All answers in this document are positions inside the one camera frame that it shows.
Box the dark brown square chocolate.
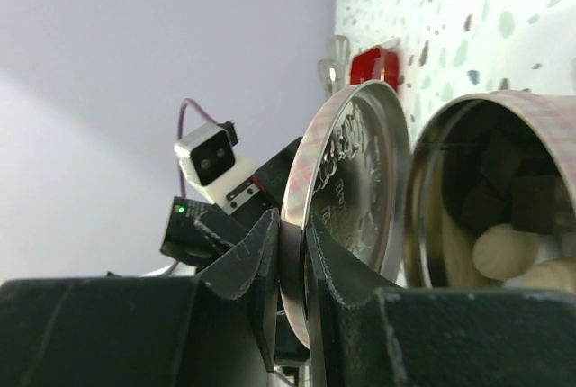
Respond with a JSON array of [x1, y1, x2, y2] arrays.
[[510, 175, 560, 234]]

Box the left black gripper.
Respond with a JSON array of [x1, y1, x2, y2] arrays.
[[160, 138, 302, 270]]

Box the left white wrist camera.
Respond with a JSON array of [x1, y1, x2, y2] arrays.
[[174, 121, 257, 206]]

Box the metal tweezers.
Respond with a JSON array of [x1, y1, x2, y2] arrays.
[[318, 35, 351, 99]]

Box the round metal tin lid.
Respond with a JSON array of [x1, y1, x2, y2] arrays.
[[279, 80, 410, 347]]

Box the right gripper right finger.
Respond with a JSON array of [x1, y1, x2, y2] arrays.
[[306, 218, 575, 386]]

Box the round metal tin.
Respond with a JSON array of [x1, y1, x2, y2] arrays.
[[404, 90, 575, 291]]

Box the white swirl oval chocolate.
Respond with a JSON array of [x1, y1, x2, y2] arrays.
[[522, 258, 575, 293]]

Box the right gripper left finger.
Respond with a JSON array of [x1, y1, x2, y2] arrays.
[[1, 210, 280, 386]]

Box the red rectangular tray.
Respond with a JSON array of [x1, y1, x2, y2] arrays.
[[349, 45, 401, 92]]

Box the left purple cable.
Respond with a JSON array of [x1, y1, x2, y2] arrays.
[[177, 97, 221, 199]]

